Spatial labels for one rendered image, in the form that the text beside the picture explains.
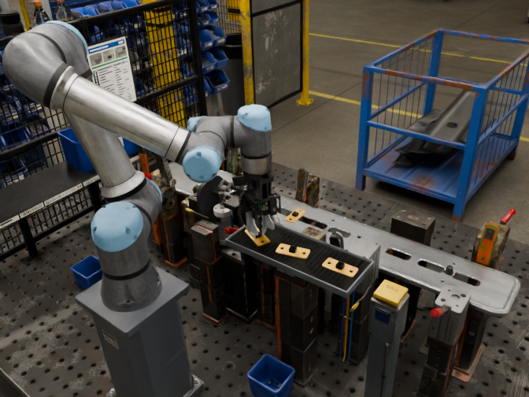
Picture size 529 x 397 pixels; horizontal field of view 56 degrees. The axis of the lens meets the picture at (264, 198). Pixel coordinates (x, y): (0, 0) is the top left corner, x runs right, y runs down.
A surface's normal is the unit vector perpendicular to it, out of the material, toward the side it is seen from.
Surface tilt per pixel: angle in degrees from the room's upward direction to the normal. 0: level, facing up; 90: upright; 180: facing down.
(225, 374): 0
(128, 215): 8
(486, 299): 0
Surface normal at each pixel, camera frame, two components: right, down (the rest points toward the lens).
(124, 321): -0.04, -0.85
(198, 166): -0.05, 0.53
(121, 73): 0.80, 0.29
